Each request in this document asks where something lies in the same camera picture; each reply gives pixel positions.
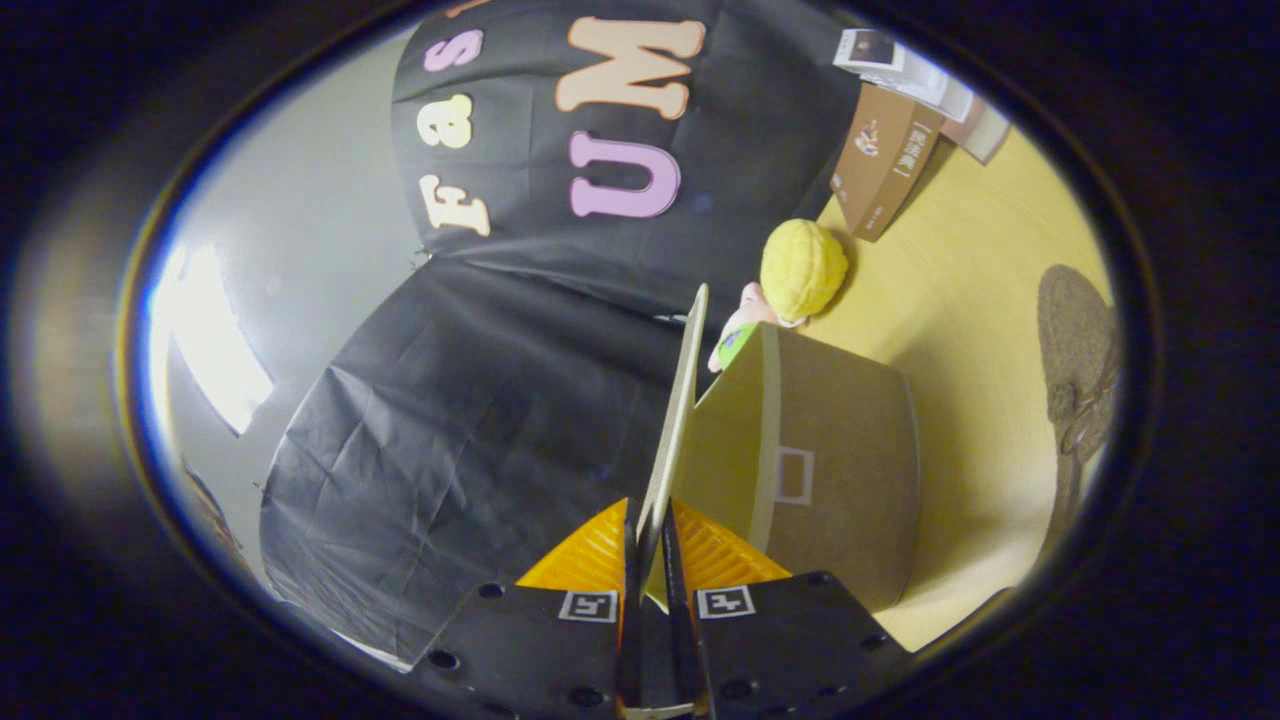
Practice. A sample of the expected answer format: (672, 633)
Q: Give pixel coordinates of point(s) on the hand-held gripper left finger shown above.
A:
(630, 650)

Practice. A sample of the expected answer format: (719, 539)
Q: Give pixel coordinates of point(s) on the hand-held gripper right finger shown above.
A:
(685, 650)

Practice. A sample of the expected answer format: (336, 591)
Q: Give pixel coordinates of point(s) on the beige storage box lid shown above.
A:
(680, 400)

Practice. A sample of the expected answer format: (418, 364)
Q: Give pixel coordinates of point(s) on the beige fabric storage box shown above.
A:
(850, 450)

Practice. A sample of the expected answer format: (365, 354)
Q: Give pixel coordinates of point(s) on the brown fleece shoe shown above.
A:
(1075, 330)

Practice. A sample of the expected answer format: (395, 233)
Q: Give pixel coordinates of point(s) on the black backdrop cloth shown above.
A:
(450, 430)

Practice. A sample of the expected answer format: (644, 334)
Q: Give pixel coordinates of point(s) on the pink and green plush toy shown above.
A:
(738, 340)

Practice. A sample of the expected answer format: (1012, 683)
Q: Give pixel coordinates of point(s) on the yellow round plush toy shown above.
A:
(803, 270)

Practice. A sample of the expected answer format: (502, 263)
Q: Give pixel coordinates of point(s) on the ceiling light panel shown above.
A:
(215, 340)

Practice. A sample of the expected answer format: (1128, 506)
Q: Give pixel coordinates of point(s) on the brown book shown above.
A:
(885, 160)

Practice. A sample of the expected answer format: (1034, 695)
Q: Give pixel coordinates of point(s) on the pale pink book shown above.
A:
(985, 130)

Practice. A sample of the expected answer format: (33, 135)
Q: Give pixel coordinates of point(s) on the white portrait cover book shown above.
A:
(885, 55)

